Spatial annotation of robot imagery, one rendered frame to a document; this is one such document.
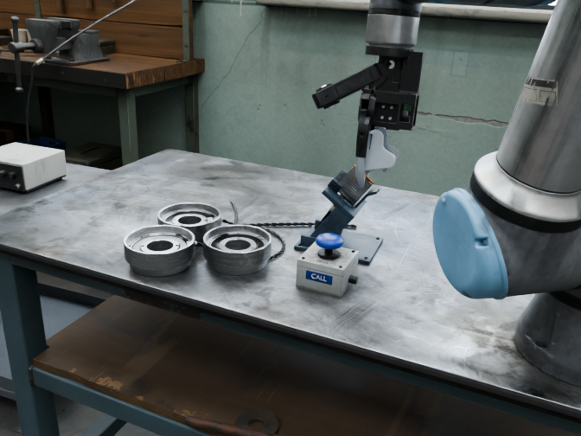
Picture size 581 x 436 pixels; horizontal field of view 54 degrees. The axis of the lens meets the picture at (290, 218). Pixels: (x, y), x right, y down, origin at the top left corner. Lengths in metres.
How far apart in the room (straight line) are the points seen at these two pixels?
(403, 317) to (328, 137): 1.81
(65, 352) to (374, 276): 0.61
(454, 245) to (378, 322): 0.20
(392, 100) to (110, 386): 0.67
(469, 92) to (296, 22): 0.77
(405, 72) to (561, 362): 0.44
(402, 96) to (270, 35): 1.76
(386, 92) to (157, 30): 1.97
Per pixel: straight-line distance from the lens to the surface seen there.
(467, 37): 2.34
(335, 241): 0.81
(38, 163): 1.61
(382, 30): 0.87
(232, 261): 0.85
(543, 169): 0.56
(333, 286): 0.81
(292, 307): 0.79
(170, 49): 2.71
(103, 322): 1.25
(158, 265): 0.85
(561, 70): 0.53
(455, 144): 2.41
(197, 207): 1.02
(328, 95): 0.90
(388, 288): 0.86
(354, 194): 0.92
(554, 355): 0.74
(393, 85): 0.89
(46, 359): 1.17
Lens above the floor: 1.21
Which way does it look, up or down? 23 degrees down
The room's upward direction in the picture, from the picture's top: 3 degrees clockwise
